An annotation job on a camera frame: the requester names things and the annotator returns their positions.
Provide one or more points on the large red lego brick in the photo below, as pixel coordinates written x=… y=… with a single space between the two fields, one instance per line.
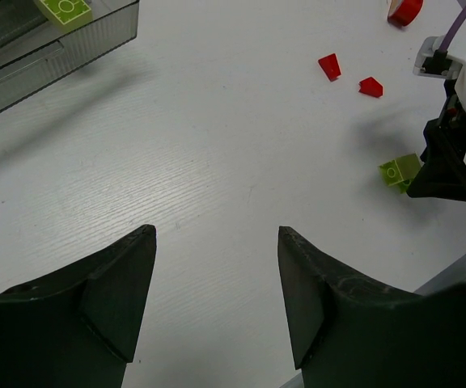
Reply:
x=402 y=13

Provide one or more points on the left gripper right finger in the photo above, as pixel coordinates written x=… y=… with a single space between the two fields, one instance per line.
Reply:
x=350 y=330

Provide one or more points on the small red lego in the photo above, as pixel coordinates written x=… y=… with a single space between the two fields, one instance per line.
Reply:
x=331 y=67
x=371 y=87

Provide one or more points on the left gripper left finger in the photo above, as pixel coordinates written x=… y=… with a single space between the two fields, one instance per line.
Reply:
x=79 y=325

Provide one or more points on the yellow square lego brick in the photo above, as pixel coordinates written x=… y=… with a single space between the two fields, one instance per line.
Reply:
x=66 y=15

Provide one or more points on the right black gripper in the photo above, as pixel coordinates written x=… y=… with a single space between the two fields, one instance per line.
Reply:
x=443 y=173

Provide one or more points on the clear plastic drawer container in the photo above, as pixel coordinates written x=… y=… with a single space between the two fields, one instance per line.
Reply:
x=34 y=54

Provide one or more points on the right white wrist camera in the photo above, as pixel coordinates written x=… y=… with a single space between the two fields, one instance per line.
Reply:
x=450 y=65

